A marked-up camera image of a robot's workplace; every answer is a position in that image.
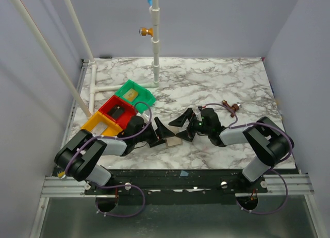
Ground orange knob on pipe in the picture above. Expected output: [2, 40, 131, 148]
[139, 27, 153, 37]

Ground yellow card in green bin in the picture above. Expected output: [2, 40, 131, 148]
[123, 88, 139, 102]

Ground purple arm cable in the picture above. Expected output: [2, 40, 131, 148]
[64, 101, 153, 218]
[200, 103, 295, 214]

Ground beige card holder wallet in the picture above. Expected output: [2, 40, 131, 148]
[166, 137, 183, 147]

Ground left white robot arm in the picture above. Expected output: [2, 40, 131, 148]
[54, 115, 175, 194]

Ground white slanted pole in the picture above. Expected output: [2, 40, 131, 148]
[10, 0, 92, 118]

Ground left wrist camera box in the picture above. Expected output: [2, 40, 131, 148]
[137, 111, 150, 122]

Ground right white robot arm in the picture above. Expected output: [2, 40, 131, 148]
[169, 108, 294, 193]

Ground green plastic bin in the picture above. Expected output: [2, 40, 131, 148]
[115, 80, 156, 107]

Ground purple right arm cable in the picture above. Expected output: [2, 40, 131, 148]
[200, 103, 295, 214]

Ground white card in yellow bin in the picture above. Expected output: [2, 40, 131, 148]
[91, 122, 108, 136]

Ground white pvc pipe frame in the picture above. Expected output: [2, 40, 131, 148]
[59, 0, 161, 115]

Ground black object in red bin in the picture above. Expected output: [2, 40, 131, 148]
[107, 105, 125, 120]

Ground black table front rail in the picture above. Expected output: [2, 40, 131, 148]
[85, 169, 268, 205]

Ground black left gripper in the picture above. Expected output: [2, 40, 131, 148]
[134, 117, 175, 148]

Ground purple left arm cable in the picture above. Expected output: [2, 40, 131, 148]
[64, 101, 153, 218]

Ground yellow plastic bin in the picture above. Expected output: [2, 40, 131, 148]
[81, 111, 123, 137]

